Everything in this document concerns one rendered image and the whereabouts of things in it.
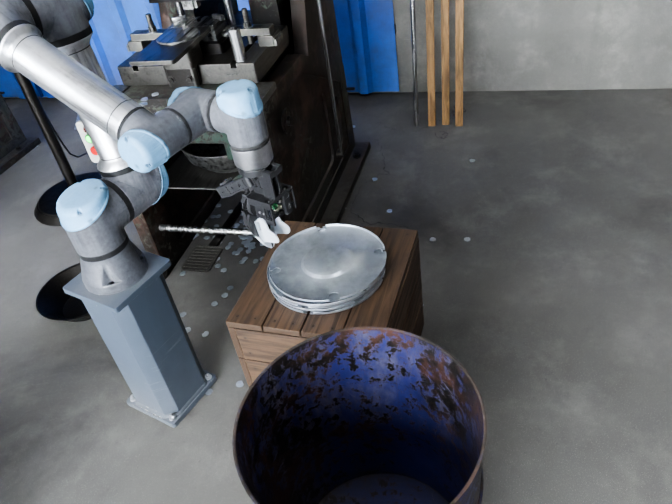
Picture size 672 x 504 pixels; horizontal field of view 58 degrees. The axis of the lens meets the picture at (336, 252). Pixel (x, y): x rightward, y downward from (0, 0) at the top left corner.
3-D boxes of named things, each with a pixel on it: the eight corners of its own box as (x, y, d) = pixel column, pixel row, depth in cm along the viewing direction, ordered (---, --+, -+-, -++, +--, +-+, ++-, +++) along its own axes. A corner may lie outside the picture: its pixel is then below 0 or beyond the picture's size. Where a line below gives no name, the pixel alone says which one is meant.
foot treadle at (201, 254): (212, 283, 192) (208, 270, 189) (184, 280, 195) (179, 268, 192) (273, 180, 235) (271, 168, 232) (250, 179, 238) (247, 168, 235)
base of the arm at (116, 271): (115, 302, 138) (98, 269, 132) (71, 285, 145) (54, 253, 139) (160, 261, 148) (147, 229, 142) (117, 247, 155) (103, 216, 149)
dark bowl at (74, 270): (102, 339, 195) (94, 324, 191) (26, 330, 204) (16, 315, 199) (147, 277, 217) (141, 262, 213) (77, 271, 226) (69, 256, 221)
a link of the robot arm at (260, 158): (221, 147, 114) (250, 128, 118) (227, 169, 116) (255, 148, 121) (251, 155, 110) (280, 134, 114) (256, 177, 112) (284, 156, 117)
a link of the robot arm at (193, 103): (146, 103, 111) (191, 110, 106) (187, 77, 118) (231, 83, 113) (160, 141, 116) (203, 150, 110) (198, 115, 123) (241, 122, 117)
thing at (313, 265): (397, 289, 139) (397, 286, 138) (272, 313, 138) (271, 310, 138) (375, 217, 161) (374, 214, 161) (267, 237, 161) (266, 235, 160)
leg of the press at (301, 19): (311, 292, 200) (249, 11, 144) (278, 289, 203) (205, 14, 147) (370, 148, 267) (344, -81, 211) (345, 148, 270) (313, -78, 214)
